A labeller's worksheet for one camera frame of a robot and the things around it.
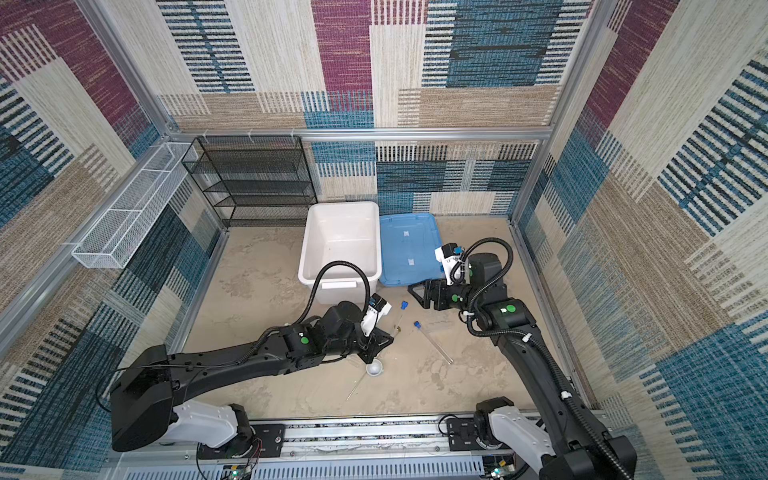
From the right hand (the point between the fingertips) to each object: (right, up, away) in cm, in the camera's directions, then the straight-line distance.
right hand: (420, 292), depth 74 cm
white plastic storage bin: (-23, +17, +39) cm, 48 cm away
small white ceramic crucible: (-11, -22, +9) cm, 27 cm away
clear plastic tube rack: (+8, -12, +17) cm, 23 cm away
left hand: (-7, -11, +1) cm, 13 cm away
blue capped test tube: (+9, -21, +11) cm, 25 cm away
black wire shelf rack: (-56, +35, +34) cm, 74 cm away
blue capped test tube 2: (-4, -3, +2) cm, 5 cm away
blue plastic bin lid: (-1, +12, +39) cm, 41 cm away
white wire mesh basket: (-73, +14, -3) cm, 75 cm away
